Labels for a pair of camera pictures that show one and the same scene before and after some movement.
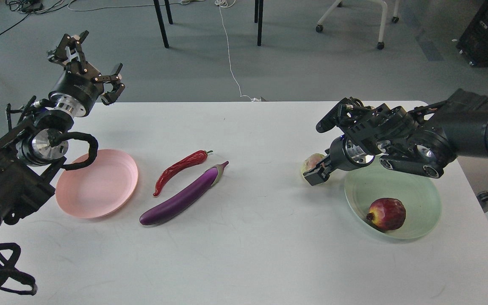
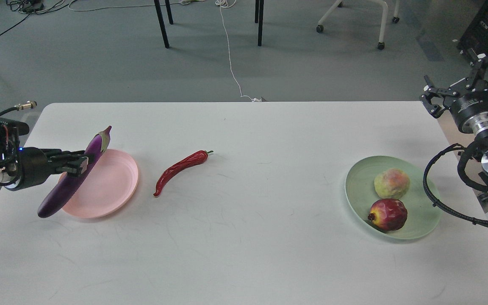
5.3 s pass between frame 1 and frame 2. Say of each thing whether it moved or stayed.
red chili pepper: stayed
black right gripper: moved
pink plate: stayed
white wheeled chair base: stayed
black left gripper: moved
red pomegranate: stayed
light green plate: stayed
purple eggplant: moved
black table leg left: stayed
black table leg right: stayed
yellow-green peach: moved
